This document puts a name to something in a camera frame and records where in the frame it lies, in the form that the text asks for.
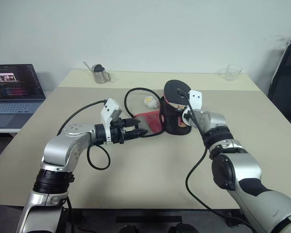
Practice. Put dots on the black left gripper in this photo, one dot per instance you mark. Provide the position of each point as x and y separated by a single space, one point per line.
117 132

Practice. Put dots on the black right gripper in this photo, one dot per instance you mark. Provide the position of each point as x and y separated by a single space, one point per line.
180 111

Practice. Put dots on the black red paddle case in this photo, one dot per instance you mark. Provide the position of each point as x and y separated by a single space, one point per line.
172 119

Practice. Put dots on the black table tennis paddle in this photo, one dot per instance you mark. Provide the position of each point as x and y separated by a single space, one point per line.
175 91

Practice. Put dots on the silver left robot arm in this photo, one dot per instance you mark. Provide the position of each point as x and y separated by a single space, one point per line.
63 145

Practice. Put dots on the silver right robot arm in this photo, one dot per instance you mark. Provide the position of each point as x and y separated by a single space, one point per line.
245 174

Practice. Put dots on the white table tennis ball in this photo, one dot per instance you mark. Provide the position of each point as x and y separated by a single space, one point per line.
150 101

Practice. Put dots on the steel milk pitcher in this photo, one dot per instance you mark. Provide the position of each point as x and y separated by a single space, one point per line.
101 76

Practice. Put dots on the clear glass beaker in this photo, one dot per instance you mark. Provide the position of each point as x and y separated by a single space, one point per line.
232 72

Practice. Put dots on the thin metal stirrer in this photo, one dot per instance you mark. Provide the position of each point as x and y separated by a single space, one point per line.
87 66

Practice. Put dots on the dark rounded shape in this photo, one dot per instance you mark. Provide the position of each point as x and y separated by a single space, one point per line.
127 229
180 228

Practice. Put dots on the black chair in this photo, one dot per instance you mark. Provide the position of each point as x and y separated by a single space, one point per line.
287 80

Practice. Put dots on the open grey laptop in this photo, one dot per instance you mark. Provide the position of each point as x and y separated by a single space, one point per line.
12 97

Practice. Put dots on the white side table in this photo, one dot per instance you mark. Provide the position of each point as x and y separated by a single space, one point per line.
2 130

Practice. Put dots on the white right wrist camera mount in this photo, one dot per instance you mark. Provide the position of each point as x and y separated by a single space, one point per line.
196 98

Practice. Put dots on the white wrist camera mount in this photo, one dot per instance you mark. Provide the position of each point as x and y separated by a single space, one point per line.
109 108
196 98

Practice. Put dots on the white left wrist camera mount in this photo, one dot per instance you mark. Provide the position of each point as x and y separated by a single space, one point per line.
109 108

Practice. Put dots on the black table frame bar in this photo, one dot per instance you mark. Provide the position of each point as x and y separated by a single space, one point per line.
148 219

